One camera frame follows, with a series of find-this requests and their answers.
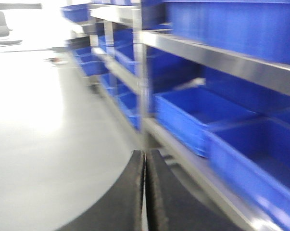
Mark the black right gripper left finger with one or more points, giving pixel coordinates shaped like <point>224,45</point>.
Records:
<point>120,208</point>

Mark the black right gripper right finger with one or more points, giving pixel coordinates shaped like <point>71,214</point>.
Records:
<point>171,207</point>

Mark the blue bin lower shelf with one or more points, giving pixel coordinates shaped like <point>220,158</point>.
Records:
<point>190,113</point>

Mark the blue bin shelf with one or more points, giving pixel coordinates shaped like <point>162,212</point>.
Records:
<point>259,28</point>
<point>190,113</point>

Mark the blue bin lower near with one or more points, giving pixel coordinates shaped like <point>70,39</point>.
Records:
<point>253,158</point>

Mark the blue bin upper shelf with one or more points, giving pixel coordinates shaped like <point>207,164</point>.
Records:
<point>259,28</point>

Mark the steel shelving rack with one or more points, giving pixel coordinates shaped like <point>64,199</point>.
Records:
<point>134,41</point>

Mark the gray office chair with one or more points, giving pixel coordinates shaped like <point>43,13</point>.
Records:
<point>5,38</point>

